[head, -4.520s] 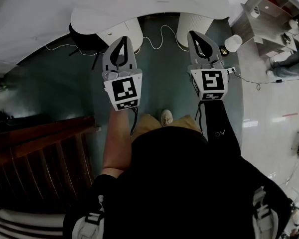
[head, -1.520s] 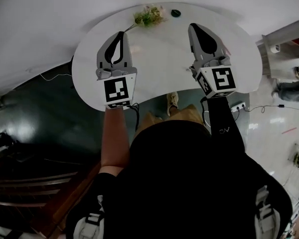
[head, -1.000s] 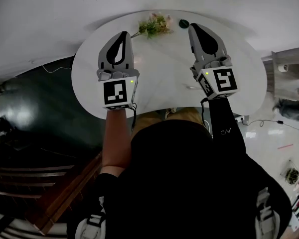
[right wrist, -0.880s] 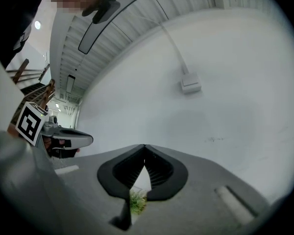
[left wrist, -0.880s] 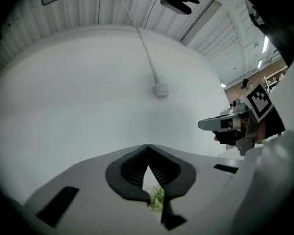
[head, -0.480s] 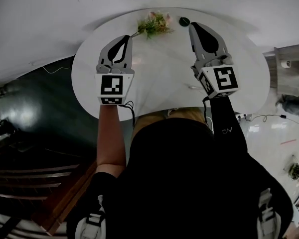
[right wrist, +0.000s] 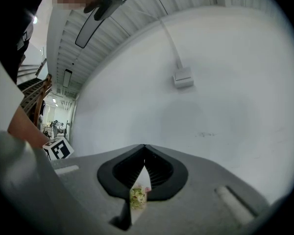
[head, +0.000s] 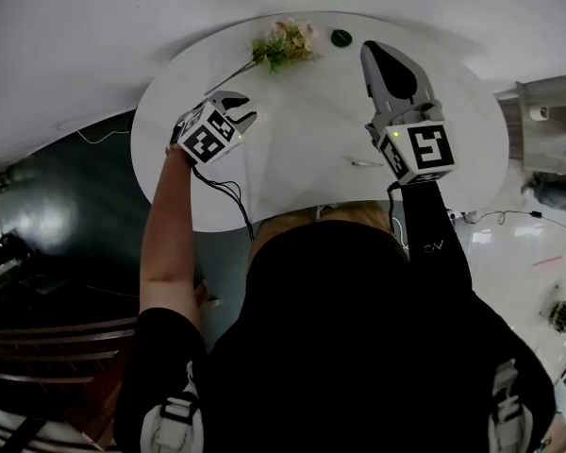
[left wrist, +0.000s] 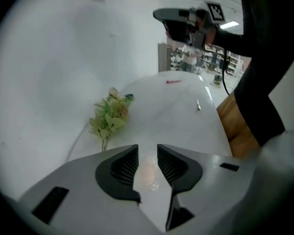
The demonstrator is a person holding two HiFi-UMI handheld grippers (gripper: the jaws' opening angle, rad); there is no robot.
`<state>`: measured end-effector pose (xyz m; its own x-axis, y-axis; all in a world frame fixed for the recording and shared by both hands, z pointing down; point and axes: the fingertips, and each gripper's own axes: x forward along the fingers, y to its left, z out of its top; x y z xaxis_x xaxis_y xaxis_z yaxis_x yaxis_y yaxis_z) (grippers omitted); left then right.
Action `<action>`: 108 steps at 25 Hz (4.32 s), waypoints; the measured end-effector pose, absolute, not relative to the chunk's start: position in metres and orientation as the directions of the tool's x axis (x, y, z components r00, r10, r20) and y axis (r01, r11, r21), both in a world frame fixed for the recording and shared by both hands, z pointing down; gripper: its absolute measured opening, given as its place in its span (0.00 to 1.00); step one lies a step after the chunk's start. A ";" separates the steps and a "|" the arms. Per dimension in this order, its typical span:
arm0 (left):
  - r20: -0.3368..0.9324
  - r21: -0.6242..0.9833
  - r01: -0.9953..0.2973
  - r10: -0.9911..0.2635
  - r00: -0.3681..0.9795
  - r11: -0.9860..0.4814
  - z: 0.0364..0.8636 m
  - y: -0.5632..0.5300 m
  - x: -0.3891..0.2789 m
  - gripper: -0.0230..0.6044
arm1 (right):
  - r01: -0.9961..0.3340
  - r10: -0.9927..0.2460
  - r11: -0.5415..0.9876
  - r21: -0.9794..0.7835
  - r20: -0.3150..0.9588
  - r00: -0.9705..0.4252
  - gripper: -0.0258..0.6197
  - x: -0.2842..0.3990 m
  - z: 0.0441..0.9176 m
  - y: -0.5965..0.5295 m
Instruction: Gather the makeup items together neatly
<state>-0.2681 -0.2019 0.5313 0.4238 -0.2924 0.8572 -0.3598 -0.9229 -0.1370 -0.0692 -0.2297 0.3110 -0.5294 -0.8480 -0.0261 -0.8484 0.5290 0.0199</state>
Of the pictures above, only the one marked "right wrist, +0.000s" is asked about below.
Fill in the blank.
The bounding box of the long ceiling light panel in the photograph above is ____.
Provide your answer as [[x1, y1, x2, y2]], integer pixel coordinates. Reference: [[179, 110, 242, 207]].
[[74, 0, 142, 49]]

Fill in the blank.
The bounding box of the dark wooden staircase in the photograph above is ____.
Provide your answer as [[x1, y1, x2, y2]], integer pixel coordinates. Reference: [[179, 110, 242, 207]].
[[16, 73, 52, 127]]

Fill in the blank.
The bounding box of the person's black shirt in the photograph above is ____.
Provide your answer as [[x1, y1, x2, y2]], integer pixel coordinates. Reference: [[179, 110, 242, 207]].
[[0, 0, 49, 84]]

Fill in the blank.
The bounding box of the white wall cable conduit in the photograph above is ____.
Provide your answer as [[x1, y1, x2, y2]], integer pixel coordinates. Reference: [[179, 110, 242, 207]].
[[159, 18, 195, 90]]

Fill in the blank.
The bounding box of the black head-mounted camera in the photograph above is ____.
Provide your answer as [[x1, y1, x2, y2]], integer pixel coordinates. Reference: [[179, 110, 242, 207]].
[[83, 0, 125, 22]]

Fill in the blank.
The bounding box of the person's left forearm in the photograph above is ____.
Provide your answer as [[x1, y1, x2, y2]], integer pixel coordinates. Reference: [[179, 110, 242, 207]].
[[7, 105, 51, 149]]

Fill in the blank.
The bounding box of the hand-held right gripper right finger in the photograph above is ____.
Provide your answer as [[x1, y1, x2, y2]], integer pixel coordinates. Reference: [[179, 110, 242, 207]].
[[132, 144, 270, 235]]

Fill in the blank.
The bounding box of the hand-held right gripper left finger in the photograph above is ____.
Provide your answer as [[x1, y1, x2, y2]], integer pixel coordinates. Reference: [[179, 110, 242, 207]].
[[50, 144, 146, 232]]

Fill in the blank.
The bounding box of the white backpack strap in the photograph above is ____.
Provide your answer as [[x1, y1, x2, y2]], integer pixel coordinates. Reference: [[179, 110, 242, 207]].
[[16, 21, 34, 51]]

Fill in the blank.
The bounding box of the pink artificial flower bouquet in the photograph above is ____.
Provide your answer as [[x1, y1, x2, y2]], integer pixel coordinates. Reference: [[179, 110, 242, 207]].
[[129, 184, 152, 210]]

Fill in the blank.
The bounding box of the background lab equipment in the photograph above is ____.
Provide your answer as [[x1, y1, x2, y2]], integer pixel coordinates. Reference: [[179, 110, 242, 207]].
[[40, 118, 72, 141]]

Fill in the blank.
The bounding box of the short ceiling light panel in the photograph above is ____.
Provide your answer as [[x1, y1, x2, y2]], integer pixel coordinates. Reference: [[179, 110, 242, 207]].
[[63, 69, 73, 88]]

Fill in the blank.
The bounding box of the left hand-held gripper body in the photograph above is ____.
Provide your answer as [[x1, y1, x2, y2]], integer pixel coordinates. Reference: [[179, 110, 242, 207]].
[[43, 137, 74, 160]]

